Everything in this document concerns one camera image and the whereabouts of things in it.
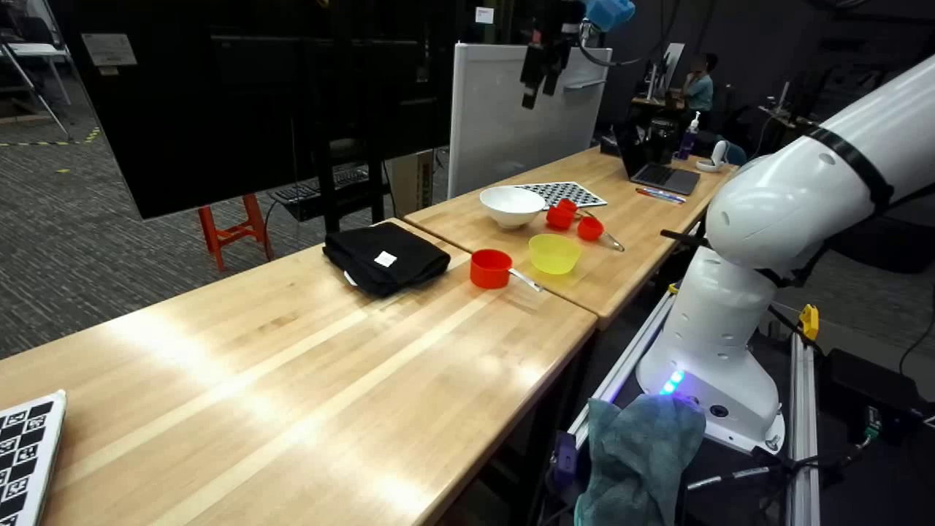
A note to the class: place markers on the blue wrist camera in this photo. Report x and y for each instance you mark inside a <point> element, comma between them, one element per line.
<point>610,12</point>

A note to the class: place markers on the white bowl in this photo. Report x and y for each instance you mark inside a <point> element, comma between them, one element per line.
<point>513,206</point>

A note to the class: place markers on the orange stool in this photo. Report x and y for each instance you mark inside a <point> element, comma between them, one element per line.
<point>218,237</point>

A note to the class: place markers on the orange measuring cup clear handle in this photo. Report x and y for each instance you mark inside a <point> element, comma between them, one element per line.
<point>496,269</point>

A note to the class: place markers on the grey laptop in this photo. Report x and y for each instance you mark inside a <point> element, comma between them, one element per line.
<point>648,159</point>

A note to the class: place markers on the black folded cloth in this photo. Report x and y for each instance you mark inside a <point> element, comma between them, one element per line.
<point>383,257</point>

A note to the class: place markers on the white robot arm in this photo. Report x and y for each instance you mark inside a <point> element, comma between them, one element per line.
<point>765,229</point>

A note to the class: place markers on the red marker pen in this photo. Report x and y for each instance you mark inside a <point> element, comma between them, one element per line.
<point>662,193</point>

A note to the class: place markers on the yellow plastic cup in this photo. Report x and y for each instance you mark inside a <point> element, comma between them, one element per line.
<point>553,253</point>

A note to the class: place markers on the person in teal shirt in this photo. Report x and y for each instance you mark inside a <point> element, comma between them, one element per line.
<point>699,86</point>

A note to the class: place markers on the checkered calibration board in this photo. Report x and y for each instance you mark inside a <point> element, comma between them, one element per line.
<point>570,191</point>

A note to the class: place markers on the black monitor screen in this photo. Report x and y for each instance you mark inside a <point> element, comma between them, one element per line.
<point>209,99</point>

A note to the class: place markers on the orange measuring cup near bowl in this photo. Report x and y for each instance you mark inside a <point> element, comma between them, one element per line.
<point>559,218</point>

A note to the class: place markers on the orange measuring cup grey handle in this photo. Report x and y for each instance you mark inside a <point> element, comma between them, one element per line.
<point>595,232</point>

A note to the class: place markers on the teal cloth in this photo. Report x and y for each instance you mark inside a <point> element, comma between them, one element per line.
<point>637,456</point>

